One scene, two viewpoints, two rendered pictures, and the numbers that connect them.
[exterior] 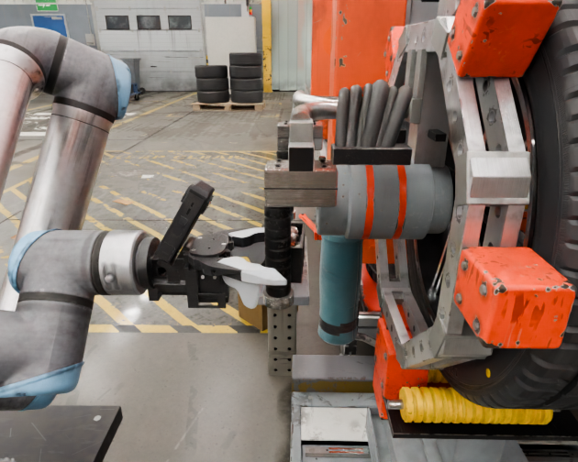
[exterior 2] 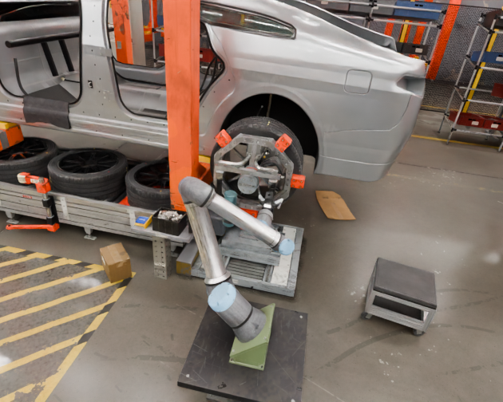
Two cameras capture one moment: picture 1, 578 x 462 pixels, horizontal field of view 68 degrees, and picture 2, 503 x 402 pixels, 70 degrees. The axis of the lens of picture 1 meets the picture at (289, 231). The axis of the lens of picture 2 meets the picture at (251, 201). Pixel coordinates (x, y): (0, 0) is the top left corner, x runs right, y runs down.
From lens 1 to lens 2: 2.19 m
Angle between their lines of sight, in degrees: 72
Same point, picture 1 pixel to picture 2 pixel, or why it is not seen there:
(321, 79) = not seen: outside the picture
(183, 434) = (188, 311)
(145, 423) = (176, 325)
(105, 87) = not seen: hidden behind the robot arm
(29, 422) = (211, 318)
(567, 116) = (295, 154)
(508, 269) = (300, 178)
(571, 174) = (297, 162)
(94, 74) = not seen: hidden behind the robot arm
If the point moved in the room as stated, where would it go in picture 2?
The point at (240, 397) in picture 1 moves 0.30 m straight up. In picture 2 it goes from (176, 290) to (175, 259)
